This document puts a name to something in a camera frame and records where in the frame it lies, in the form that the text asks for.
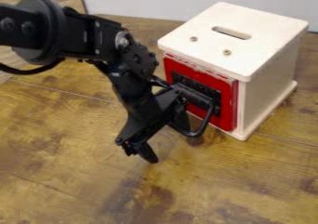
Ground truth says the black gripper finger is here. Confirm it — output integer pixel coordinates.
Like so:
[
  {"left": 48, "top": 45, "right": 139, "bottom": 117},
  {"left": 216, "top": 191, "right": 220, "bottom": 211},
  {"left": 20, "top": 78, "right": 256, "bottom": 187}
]
[
  {"left": 169, "top": 105, "right": 190, "bottom": 131},
  {"left": 129, "top": 142, "right": 159, "bottom": 164}
]

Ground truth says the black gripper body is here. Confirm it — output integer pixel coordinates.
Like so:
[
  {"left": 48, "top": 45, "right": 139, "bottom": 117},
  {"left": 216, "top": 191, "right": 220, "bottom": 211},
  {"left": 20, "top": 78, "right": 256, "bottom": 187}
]
[{"left": 111, "top": 77, "right": 177, "bottom": 155}]

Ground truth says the black metal drawer handle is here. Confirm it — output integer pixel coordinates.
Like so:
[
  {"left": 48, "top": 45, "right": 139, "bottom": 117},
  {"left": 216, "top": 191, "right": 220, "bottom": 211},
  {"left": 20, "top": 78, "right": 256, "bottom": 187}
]
[{"left": 168, "top": 83, "right": 218, "bottom": 138}]

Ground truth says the red drawer front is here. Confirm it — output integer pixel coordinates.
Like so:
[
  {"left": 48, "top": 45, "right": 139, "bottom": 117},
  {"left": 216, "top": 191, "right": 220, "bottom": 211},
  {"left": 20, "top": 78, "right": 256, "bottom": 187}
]
[{"left": 163, "top": 53, "right": 239, "bottom": 131}]

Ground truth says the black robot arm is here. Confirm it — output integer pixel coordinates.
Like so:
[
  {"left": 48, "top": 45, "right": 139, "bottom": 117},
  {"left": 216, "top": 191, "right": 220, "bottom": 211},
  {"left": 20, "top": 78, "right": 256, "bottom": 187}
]
[{"left": 0, "top": 0, "right": 188, "bottom": 164}]

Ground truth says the white wooden box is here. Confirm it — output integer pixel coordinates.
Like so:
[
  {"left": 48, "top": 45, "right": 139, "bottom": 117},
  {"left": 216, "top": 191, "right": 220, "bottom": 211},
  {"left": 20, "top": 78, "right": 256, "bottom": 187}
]
[{"left": 157, "top": 2, "right": 308, "bottom": 140}]

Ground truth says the black cable loop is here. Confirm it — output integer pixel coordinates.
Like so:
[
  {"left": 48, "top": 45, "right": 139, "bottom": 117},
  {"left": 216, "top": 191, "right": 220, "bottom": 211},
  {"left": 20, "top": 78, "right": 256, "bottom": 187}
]
[{"left": 149, "top": 75, "right": 171, "bottom": 91}]

